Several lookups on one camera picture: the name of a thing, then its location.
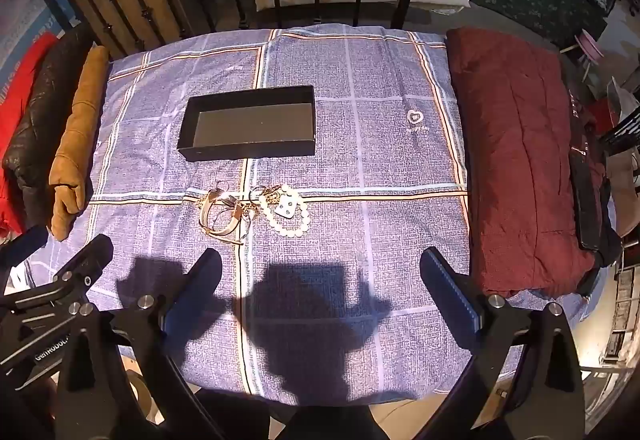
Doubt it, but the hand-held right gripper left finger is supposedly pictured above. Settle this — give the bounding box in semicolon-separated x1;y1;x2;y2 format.
55;247;226;440

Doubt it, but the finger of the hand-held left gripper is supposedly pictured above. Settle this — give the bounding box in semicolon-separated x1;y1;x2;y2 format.
0;225;49;281
0;234;115;321

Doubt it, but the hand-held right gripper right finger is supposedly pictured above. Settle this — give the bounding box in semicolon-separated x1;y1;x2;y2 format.
415;247;586;440

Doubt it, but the white strap wristwatch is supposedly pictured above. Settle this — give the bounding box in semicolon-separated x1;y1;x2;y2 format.
197;187;251;247

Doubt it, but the gold keychain with white tag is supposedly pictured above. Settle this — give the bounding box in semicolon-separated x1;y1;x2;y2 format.
247;185;297;221

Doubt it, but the pearl bead bracelet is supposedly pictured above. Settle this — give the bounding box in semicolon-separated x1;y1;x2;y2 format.
264;186;311;239

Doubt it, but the black rectangular box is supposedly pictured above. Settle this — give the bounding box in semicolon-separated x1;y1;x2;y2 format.
177;86;317;162

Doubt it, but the black leather jacket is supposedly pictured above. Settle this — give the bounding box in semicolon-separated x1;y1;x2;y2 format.
1;22;98;233

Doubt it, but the dark red cushion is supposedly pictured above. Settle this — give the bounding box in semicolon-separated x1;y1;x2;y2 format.
445;27;608;299

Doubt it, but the blue plaid blanket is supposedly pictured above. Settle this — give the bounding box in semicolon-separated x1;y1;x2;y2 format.
25;24;591;403

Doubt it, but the black garment with white print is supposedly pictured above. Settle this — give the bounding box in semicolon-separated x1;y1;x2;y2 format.
567;84;623;269

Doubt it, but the red cloth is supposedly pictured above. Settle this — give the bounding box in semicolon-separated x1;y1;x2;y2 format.
0;32;58;237

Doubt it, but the blue printed banner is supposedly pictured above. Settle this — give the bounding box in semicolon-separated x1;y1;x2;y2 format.
0;0;66;85

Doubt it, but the black chair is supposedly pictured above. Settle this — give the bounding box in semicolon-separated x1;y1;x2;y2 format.
597;107;640;157

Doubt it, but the pink stool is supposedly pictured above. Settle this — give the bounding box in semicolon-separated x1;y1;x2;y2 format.
560;30;608;83

